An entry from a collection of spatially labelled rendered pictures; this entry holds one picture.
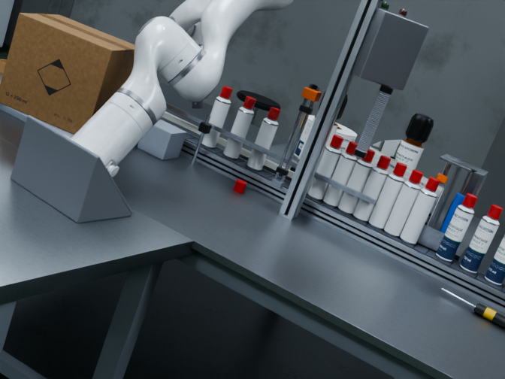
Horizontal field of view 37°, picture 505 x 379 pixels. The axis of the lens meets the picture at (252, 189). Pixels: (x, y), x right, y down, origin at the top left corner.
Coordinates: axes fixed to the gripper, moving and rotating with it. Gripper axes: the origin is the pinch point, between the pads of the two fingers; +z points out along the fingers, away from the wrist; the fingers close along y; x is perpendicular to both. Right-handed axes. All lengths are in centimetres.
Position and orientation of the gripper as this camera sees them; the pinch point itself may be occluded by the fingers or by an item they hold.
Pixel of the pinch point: (197, 102)
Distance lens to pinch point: 250.4
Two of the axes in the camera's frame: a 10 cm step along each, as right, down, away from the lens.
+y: 4.1, -1.2, 9.1
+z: -0.2, 9.9, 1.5
